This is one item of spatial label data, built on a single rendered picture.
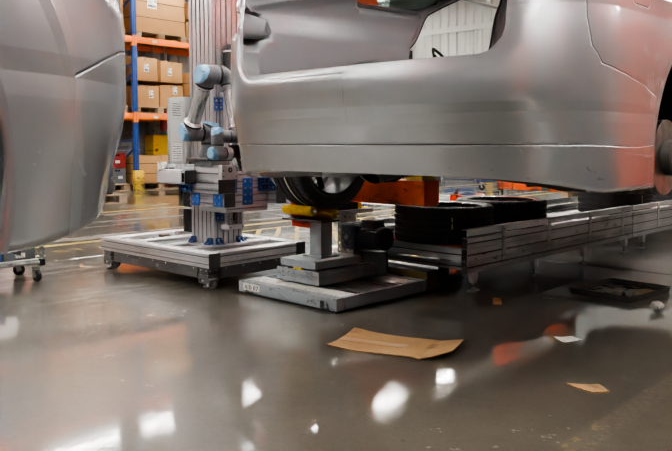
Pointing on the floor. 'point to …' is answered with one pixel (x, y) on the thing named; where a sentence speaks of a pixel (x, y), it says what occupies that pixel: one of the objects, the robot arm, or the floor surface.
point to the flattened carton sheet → (425, 348)
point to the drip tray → (621, 288)
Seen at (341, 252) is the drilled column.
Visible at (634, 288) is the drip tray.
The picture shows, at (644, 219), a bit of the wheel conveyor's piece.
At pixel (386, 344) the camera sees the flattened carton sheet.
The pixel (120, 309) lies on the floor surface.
